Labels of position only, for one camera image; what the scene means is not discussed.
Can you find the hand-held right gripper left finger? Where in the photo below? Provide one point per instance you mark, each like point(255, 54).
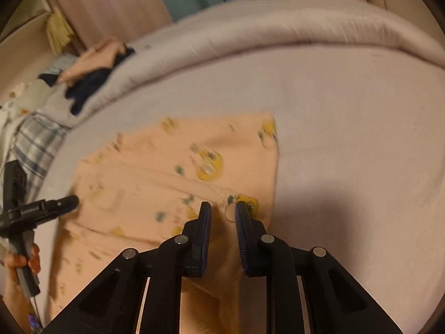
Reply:
point(205, 226)

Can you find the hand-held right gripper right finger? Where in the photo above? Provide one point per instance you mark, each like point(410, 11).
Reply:
point(242, 231)

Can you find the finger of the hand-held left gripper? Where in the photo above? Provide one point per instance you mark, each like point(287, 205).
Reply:
point(61, 204)

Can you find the peach cartoon print garment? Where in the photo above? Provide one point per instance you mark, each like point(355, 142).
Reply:
point(156, 167)

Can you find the person's left forearm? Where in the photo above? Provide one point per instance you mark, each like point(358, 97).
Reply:
point(14, 302)

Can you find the person's left hand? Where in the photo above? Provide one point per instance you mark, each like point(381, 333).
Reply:
point(34, 259)

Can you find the blue plaid cloth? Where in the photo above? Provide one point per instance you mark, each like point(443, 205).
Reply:
point(38, 142)

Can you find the white printed cloth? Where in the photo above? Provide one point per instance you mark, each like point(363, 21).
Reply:
point(19, 99)

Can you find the dark navy cloth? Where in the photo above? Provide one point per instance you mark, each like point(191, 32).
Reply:
point(87, 87)

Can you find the light blue cloth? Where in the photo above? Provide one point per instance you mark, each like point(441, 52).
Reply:
point(62, 63)

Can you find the lilac bed sheet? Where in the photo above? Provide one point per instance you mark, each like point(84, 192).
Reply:
point(347, 128)

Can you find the plain peach cloth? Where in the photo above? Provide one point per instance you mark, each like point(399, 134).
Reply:
point(94, 59)

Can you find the yellow tassel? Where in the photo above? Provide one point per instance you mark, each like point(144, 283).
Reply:
point(59, 33)

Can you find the pink curtain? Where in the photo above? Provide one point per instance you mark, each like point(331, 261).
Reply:
point(111, 3)

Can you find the lilac duvet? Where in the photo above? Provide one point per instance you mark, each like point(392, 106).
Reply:
point(278, 24)

